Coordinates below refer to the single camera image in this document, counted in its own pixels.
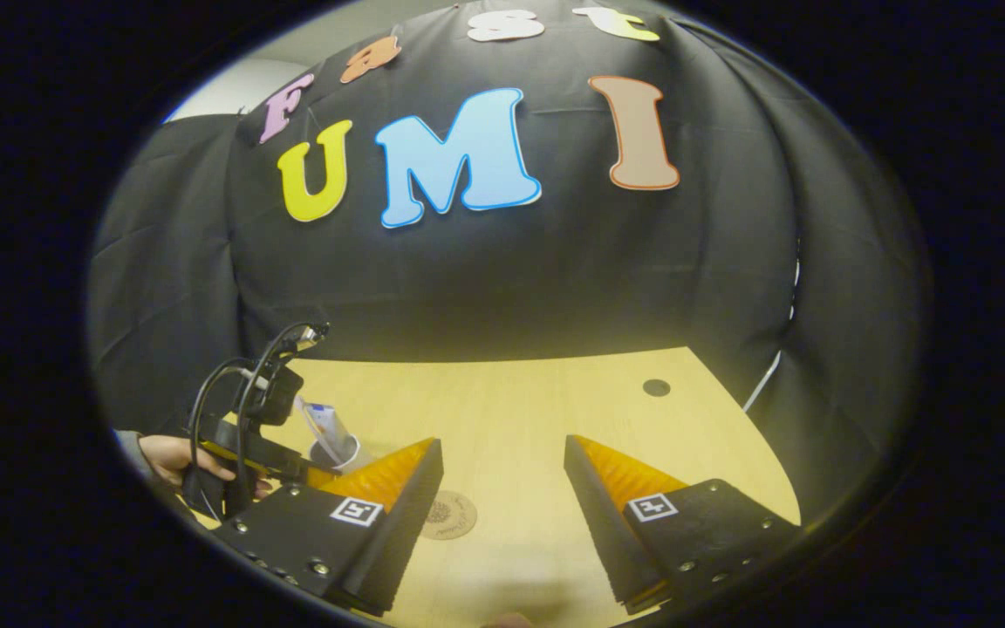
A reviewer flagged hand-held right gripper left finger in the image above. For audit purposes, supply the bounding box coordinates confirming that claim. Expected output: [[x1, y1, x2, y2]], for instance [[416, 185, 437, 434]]
[[210, 438, 445, 617]]

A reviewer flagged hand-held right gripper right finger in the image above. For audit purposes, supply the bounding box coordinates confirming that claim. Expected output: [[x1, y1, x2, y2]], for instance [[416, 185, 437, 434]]
[[564, 434, 802, 614]]

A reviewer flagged round wooden coaster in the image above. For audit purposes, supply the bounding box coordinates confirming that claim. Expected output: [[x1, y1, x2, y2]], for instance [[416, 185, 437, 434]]
[[420, 490, 478, 541]]

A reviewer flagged white toothpaste tube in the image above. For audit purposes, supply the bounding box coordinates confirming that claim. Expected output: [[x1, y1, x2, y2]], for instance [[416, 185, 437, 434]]
[[304, 401, 355, 461]]

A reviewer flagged light wooden desktop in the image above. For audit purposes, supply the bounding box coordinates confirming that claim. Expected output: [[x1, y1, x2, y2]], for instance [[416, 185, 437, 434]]
[[180, 346, 803, 628]]

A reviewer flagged black backdrop cloth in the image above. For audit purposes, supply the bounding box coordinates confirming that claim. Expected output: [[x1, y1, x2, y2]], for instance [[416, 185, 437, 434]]
[[88, 0, 931, 524]]

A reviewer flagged black cable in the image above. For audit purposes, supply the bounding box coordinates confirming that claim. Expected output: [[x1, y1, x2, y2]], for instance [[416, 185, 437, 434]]
[[187, 356, 259, 489], [235, 321, 331, 515]]

